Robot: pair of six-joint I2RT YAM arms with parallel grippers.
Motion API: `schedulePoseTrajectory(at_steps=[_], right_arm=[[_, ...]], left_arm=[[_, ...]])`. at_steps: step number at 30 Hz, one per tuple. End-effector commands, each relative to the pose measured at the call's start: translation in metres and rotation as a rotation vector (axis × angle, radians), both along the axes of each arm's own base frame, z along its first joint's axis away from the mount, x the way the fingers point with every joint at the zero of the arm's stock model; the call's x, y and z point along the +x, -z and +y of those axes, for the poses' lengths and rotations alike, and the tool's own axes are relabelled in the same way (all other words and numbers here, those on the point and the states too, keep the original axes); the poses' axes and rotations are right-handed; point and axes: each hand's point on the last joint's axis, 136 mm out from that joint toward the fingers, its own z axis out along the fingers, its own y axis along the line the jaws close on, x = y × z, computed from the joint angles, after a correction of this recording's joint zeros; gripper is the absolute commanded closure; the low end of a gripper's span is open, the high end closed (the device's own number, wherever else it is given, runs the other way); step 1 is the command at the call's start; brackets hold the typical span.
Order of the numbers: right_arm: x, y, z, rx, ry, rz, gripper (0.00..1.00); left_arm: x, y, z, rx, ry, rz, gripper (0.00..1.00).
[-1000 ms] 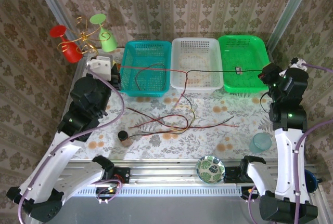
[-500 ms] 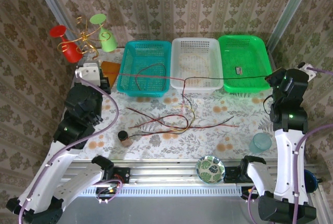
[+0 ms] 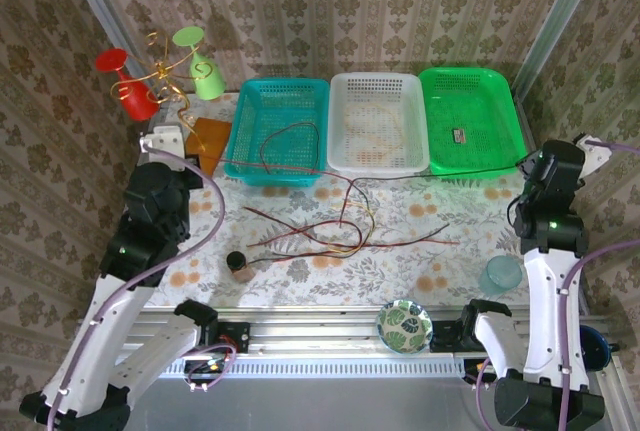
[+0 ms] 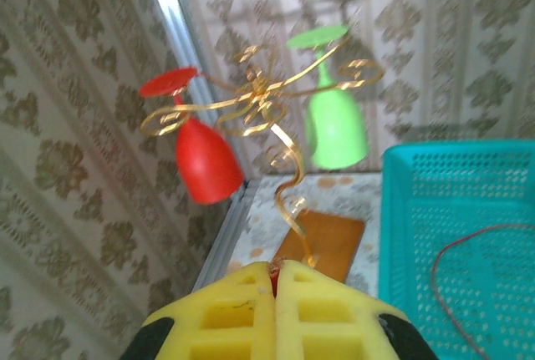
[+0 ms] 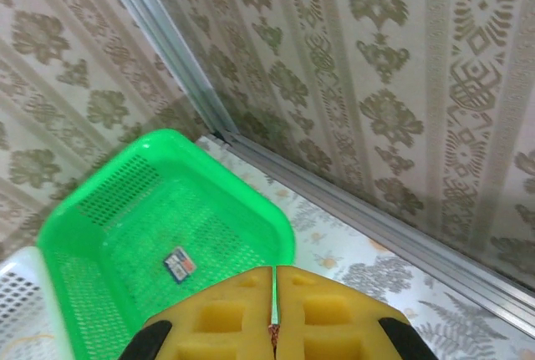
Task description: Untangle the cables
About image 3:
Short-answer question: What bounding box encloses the red and black twin cable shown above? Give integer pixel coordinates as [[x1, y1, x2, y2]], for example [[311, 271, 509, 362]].
[[319, 238, 460, 255]]

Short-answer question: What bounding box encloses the yellow cable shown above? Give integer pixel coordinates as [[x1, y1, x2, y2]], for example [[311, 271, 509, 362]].
[[327, 199, 380, 257], [343, 103, 407, 158]]

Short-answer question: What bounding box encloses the translucent teal cup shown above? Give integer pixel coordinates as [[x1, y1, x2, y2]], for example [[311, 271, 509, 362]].
[[478, 255, 524, 297]]

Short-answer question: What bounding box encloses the brown wooden base board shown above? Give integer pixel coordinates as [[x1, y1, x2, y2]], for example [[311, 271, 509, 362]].
[[184, 117, 235, 178]]

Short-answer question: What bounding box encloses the brown jar with black lid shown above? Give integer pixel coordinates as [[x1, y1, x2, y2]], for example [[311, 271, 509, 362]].
[[225, 250, 254, 283]]

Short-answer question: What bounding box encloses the red plastic wine glass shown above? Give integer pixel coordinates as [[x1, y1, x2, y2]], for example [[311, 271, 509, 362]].
[[94, 48, 161, 123]]

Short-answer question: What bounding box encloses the green plastic basket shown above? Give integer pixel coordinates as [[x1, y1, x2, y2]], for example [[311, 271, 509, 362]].
[[417, 67, 529, 180]]

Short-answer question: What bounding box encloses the green plastic wine glass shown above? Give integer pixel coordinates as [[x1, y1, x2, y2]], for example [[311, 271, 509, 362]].
[[172, 26, 227, 102]]

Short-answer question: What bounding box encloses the dark blue mug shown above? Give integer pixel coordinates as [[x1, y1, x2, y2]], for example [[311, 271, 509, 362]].
[[579, 325, 621, 372]]

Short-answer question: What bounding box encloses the teal plastic basket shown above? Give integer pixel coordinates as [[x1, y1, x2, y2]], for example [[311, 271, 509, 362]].
[[223, 77, 331, 188]]

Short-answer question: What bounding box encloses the floral tablecloth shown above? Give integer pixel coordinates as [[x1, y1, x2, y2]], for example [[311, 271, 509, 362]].
[[122, 93, 561, 310]]

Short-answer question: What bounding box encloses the leaf pattern bowl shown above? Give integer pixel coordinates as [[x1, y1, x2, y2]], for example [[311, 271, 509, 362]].
[[375, 299, 434, 355]]

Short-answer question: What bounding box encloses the white plastic basket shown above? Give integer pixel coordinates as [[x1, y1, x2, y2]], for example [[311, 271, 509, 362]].
[[327, 72, 431, 176]]

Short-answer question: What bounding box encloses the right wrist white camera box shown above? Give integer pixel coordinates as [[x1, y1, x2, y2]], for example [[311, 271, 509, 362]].
[[572, 133, 614, 178]]

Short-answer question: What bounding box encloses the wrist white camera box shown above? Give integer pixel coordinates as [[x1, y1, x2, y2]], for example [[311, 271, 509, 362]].
[[572, 133, 614, 178], [138, 123, 187, 157]]

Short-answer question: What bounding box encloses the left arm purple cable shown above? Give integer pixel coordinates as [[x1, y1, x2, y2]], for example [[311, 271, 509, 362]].
[[49, 145, 237, 427]]

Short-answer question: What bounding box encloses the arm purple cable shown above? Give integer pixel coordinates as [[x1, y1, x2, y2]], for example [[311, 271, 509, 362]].
[[472, 138, 640, 431], [49, 145, 237, 427]]

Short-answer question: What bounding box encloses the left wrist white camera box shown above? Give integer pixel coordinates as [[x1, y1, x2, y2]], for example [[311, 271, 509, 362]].
[[138, 123, 187, 157]]

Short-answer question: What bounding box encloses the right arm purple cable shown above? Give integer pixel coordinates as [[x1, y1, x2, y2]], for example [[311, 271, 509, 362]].
[[472, 138, 640, 431]]

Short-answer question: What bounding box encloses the gold wire glass holder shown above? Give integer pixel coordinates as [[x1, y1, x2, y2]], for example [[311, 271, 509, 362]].
[[110, 30, 216, 152]]

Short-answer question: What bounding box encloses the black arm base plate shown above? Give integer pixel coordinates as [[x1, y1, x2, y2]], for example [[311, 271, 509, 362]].
[[199, 321, 251, 355], [429, 320, 471, 352]]

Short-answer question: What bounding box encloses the black connector box with wires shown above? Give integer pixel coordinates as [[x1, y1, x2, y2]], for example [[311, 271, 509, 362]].
[[183, 358, 226, 392], [462, 358, 494, 392]]

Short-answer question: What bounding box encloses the aluminium frame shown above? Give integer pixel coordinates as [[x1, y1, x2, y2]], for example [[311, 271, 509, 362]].
[[47, 0, 640, 431]]

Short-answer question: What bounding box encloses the white slotted cable duct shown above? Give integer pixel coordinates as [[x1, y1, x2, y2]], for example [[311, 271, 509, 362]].
[[164, 356, 466, 381]]

